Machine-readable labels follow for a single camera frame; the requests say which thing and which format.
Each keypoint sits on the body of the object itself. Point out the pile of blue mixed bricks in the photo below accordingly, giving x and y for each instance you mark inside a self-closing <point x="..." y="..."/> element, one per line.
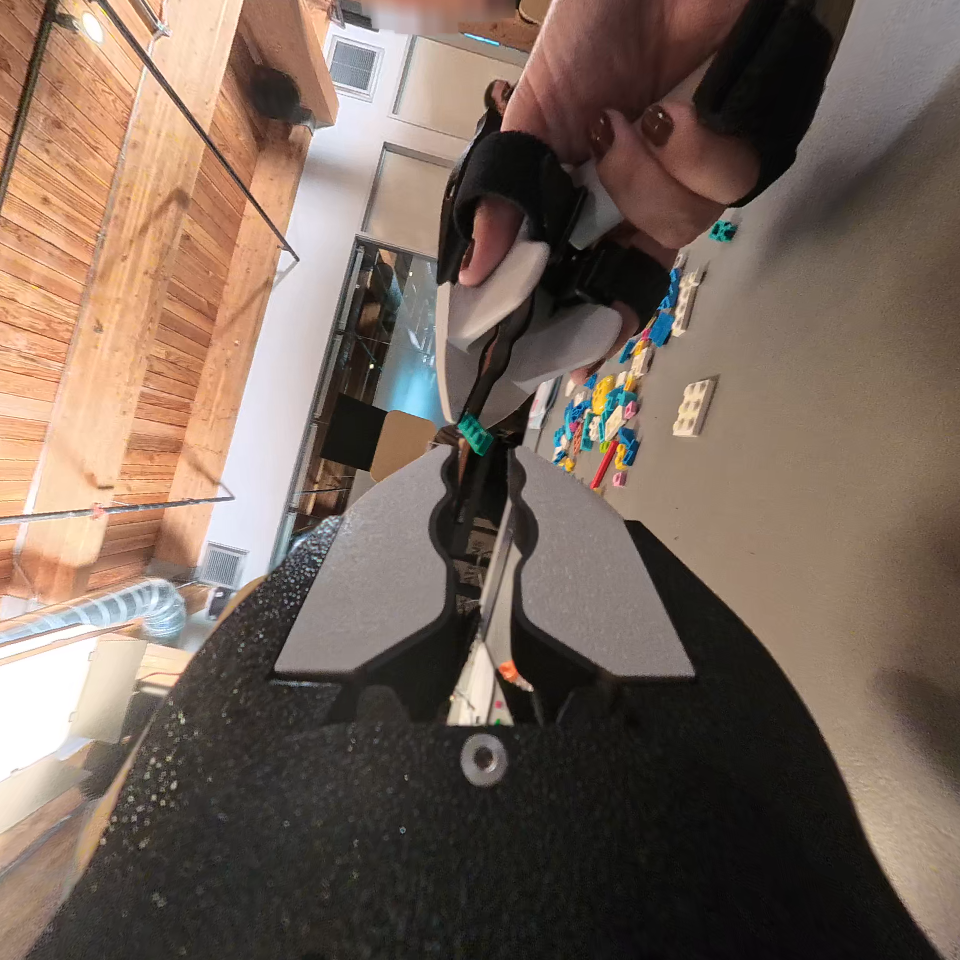
<point x="604" y="420"/>

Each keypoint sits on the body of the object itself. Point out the brown chair back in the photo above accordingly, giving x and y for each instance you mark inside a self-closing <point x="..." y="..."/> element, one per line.
<point x="401" y="444"/>

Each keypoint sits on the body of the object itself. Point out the round ceiling light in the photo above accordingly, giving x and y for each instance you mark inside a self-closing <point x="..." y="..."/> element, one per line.
<point x="91" y="25"/>

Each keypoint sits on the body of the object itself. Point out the person's right hand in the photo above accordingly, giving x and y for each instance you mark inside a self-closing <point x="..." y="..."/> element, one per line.
<point x="637" y="67"/>

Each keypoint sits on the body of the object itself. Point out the black ceiling pipe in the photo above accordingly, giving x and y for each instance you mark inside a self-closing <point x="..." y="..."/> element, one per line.
<point x="210" y="142"/>

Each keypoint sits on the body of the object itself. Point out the teal toy brick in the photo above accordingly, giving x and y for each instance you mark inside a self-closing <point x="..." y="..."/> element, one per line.
<point x="724" y="231"/>

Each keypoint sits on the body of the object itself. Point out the silver flexible air duct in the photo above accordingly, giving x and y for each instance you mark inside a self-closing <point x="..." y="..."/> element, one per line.
<point x="112" y="611"/>

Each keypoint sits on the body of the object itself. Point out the grey desk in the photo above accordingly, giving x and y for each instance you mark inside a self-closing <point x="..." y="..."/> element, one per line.
<point x="825" y="450"/>

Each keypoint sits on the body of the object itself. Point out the wooden ceiling beam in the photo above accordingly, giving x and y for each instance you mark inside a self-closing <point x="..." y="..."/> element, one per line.
<point x="135" y="315"/>

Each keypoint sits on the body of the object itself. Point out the long green toy brick plate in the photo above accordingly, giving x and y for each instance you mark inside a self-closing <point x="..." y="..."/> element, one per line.
<point x="474" y="435"/>

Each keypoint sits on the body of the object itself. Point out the white wall vent grille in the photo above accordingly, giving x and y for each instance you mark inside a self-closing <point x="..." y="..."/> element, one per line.
<point x="354" y="66"/>
<point x="223" y="565"/>

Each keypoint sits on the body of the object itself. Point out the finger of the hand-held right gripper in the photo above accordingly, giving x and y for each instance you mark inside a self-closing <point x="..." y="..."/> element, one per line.
<point x="562" y="345"/>
<point x="457" y="360"/>

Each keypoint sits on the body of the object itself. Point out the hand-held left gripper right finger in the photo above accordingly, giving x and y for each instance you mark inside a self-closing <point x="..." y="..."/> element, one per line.
<point x="592" y="585"/>

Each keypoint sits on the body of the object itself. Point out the round black ceiling fixture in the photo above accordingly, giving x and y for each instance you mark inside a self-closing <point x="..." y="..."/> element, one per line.
<point x="279" y="95"/>

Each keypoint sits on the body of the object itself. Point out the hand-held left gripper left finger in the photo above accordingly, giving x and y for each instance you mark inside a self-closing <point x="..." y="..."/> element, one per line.
<point x="375" y="585"/>

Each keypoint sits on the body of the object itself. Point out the white six-stud brick plate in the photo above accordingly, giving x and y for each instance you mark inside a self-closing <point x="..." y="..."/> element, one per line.
<point x="694" y="406"/>

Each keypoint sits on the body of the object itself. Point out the black screen panel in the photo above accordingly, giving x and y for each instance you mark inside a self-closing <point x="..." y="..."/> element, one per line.
<point x="352" y="433"/>

